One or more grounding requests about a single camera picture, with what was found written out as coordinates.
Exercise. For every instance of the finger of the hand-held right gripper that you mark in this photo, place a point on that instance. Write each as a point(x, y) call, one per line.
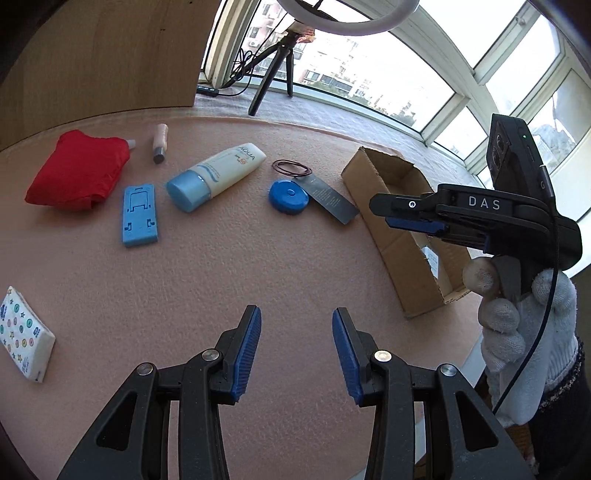
point(392, 204)
point(415, 225)

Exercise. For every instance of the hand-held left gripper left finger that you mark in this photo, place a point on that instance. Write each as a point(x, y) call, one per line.
point(249, 350)

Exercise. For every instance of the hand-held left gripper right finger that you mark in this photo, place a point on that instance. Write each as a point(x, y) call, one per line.
point(344, 350)

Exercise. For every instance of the cardboard box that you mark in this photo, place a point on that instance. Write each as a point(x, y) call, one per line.
point(392, 249)

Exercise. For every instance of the dark grey card tag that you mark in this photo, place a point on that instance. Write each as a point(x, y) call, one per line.
point(330, 201)

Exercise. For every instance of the blue round tape measure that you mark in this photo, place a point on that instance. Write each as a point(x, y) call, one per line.
point(288, 197)

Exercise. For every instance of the blue phone stand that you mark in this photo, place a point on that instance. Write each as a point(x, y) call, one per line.
point(138, 226)

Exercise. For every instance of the white blue sunscreen tube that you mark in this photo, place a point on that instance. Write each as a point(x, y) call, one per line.
point(217, 175)

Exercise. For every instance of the patterned tissue packet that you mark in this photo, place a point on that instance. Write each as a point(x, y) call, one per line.
point(23, 332)

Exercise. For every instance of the beige cosmetic tube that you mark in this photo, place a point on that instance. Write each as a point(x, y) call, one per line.
point(160, 138)

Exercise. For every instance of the red cloth pouch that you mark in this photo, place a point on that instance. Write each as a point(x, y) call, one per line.
point(74, 170)

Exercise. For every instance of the person's right forearm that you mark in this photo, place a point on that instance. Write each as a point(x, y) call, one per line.
point(561, 429)

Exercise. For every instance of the person's right hand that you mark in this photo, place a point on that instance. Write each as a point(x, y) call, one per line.
point(501, 323)

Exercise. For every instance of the white paper label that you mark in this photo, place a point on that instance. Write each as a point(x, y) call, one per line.
point(433, 261)

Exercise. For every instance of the white checked cloth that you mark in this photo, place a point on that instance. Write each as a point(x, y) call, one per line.
point(332, 117)

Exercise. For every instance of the black inline remote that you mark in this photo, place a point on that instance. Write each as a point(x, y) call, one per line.
point(207, 90)

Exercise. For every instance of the wooden board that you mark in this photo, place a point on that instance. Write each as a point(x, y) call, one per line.
point(115, 55)

